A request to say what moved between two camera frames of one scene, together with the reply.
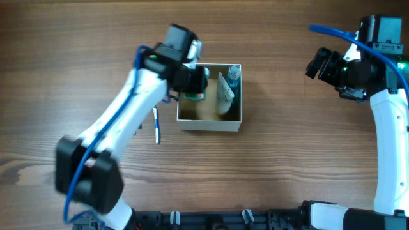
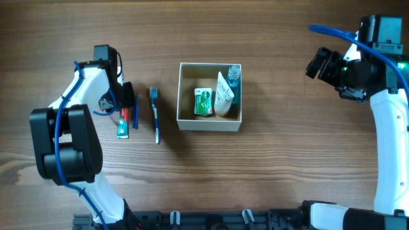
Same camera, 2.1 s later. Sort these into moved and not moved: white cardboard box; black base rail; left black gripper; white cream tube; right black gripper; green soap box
Moved: green soap box; left black gripper
Not moved: black base rail; right black gripper; white cardboard box; white cream tube
